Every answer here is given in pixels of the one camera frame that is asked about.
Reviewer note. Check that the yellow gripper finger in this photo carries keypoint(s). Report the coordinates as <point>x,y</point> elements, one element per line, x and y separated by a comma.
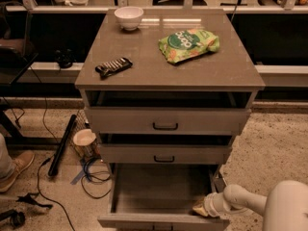
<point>199,208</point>

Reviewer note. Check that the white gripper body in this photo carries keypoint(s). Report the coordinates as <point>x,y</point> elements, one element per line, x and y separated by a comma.
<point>211,204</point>

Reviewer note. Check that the grey drawer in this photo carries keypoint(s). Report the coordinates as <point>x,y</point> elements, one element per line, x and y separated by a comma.
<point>173,121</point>
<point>160,197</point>
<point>163,154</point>

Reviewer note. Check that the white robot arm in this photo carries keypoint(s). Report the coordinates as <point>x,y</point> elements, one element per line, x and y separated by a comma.
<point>285,208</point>

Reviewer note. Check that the grey drawer cabinet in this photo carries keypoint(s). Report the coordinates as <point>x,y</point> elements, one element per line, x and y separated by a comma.
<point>226,79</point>

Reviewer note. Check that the black floor plate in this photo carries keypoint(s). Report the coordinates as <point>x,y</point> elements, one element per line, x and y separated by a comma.
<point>220,184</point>

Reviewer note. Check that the paper cup on floor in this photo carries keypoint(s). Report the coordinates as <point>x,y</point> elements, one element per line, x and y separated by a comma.
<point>85,143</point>

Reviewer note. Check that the black bar on floor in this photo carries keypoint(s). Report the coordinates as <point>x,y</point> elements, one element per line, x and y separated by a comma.
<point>53,170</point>

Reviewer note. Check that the green snack bag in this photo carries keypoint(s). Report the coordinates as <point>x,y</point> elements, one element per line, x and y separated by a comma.
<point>188,44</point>

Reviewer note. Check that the black candy bar wrapper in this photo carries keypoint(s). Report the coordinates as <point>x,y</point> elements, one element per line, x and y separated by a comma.
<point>113,67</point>

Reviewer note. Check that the black clamp on floor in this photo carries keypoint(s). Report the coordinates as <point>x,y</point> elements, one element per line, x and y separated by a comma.
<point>17,219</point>

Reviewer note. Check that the tan shoe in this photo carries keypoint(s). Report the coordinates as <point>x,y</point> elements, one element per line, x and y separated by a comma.
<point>10,168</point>

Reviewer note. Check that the black object on ledge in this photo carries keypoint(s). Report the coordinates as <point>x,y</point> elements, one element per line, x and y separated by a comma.
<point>64,59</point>

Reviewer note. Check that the white bowl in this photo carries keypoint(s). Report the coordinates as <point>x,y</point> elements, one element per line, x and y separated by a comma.
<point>129,18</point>

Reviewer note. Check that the dark chair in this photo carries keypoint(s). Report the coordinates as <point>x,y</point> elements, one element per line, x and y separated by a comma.
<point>16,54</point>

